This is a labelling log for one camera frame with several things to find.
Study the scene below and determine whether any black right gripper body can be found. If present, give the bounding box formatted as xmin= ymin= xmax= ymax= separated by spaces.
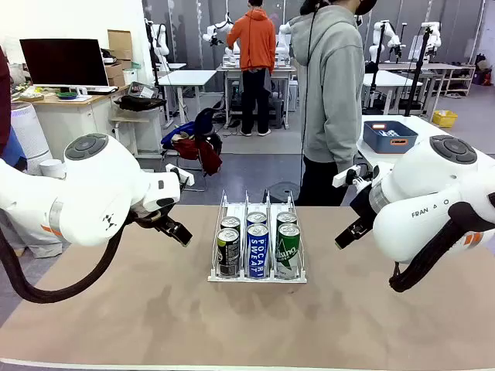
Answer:
xmin=350 ymin=181 xmax=382 ymax=229

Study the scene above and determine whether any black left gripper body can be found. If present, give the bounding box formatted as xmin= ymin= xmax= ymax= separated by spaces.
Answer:
xmin=129 ymin=203 xmax=176 ymax=233

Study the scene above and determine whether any blue plastic bin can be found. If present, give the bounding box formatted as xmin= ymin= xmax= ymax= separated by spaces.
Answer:
xmin=363 ymin=121 xmax=419 ymax=155

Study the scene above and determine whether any person's right forearm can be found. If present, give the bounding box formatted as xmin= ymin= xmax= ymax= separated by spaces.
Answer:
xmin=323 ymin=111 xmax=364 ymax=174

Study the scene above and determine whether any dark red jacket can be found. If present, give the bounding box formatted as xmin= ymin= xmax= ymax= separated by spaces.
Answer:
xmin=173 ymin=133 xmax=224 ymax=178

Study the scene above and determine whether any black round stool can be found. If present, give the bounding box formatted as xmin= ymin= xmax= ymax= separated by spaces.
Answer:
xmin=268 ymin=181 xmax=302 ymax=205

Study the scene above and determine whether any blue cloth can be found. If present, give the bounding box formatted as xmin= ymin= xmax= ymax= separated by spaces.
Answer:
xmin=161 ymin=121 xmax=198 ymax=150

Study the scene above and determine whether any small white side table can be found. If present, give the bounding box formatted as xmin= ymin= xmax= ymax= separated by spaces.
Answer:
xmin=109 ymin=111 xmax=166 ymax=160

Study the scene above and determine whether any large white table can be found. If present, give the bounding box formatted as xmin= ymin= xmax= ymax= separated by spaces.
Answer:
xmin=355 ymin=114 xmax=495 ymax=167

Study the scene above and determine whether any white round container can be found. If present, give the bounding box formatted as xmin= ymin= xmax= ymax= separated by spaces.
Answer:
xmin=38 ymin=158 xmax=67 ymax=180

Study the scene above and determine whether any black backpack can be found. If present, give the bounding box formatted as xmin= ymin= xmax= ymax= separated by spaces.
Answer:
xmin=193 ymin=107 xmax=224 ymax=142

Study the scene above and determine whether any black bag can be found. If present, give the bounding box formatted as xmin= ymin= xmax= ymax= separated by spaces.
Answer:
xmin=114 ymin=94 xmax=168 ymax=113

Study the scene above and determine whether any yellow plastic basket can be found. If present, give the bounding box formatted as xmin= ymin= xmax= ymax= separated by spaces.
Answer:
xmin=432 ymin=110 xmax=459 ymax=128

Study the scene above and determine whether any black tripod stand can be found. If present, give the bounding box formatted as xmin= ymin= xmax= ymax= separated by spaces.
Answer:
xmin=365 ymin=21 xmax=387 ymax=115
xmin=404 ymin=25 xmax=435 ymax=117

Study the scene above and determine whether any white desk cabinet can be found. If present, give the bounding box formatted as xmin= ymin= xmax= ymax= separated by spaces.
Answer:
xmin=11 ymin=83 xmax=136 ymax=162

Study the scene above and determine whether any grey tray with items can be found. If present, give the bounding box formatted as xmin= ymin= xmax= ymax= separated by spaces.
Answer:
xmin=127 ymin=81 xmax=159 ymax=100

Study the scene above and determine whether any white background table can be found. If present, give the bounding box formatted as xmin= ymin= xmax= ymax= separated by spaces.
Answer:
xmin=157 ymin=70 xmax=218 ymax=128
xmin=216 ymin=63 xmax=299 ymax=131
xmin=361 ymin=69 xmax=425 ymax=115

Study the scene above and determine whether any person in grey hoodie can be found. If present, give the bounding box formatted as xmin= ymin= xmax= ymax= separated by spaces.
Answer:
xmin=288 ymin=0 xmax=378 ymax=207

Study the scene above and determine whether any white air purifier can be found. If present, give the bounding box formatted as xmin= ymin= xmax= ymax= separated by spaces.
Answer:
xmin=10 ymin=102 xmax=53 ymax=163

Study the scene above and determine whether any long wooden table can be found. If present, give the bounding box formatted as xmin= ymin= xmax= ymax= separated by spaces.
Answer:
xmin=377 ymin=61 xmax=477 ymax=100

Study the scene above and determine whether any black computer monitor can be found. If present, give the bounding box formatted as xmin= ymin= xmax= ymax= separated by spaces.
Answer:
xmin=19 ymin=37 xmax=111 ymax=89

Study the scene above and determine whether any large cardboard box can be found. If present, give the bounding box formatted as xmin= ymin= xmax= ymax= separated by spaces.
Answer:
xmin=107 ymin=29 xmax=133 ymax=62

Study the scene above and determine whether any person in dark red top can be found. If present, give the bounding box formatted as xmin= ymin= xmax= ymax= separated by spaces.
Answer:
xmin=0 ymin=46 xmax=28 ymax=171

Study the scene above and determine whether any person in orange hoodie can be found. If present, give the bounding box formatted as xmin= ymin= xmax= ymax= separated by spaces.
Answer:
xmin=226 ymin=0 xmax=278 ymax=137

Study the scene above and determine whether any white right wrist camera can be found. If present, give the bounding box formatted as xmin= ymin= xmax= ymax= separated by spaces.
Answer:
xmin=332 ymin=164 xmax=384 ymax=190

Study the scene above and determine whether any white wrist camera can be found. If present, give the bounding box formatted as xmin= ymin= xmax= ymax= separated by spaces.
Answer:
xmin=332 ymin=164 xmax=384 ymax=190
xmin=165 ymin=163 xmax=194 ymax=191

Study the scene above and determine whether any metal chair frame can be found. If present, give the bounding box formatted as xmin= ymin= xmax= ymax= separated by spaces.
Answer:
xmin=156 ymin=148 xmax=208 ymax=193

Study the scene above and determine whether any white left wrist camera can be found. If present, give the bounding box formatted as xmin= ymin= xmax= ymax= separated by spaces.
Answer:
xmin=165 ymin=163 xmax=194 ymax=191

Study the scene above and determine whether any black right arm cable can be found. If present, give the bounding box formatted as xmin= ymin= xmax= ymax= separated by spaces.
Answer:
xmin=388 ymin=200 xmax=495 ymax=294

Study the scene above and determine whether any white wire can dispenser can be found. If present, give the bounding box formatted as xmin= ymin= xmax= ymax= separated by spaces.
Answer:
xmin=207 ymin=189 xmax=309 ymax=284

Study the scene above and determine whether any black headset cable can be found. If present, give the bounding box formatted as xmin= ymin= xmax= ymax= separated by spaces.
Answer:
xmin=299 ymin=5 xmax=320 ymax=186

